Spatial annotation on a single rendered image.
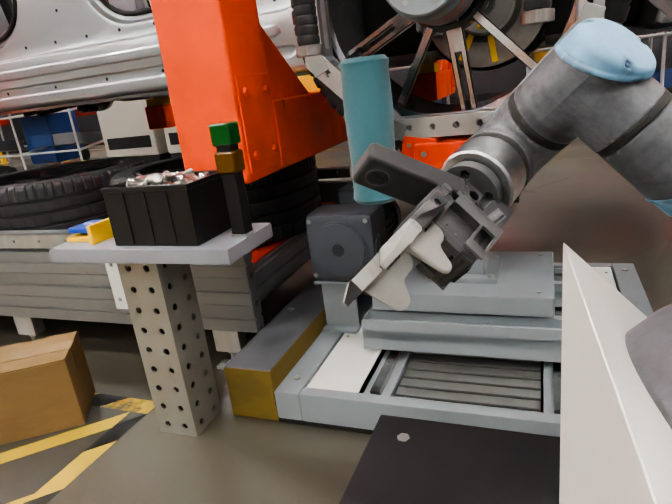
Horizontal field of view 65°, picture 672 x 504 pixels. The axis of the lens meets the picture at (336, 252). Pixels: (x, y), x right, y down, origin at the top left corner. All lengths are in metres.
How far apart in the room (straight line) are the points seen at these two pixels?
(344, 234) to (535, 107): 0.71
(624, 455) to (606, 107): 0.46
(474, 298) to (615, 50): 0.71
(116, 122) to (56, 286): 5.49
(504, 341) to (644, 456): 1.02
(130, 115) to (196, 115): 5.82
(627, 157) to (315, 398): 0.78
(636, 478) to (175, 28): 1.12
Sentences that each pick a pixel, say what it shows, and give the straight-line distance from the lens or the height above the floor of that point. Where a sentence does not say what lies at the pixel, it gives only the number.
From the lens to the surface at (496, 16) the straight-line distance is 1.56.
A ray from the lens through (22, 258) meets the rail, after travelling 1.83.
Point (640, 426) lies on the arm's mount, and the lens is 0.22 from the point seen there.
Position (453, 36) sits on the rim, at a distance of 1.16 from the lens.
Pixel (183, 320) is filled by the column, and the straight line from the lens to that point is 1.18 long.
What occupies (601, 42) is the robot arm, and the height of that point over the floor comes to 0.71.
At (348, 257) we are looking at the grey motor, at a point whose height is 0.30.
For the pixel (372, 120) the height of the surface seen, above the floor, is 0.63.
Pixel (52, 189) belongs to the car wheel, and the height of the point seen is 0.48.
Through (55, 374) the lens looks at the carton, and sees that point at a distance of 1.40.
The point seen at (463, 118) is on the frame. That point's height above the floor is 0.61.
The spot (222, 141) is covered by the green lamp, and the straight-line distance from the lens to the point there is 0.97.
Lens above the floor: 0.71
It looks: 18 degrees down
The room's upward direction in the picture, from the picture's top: 7 degrees counter-clockwise
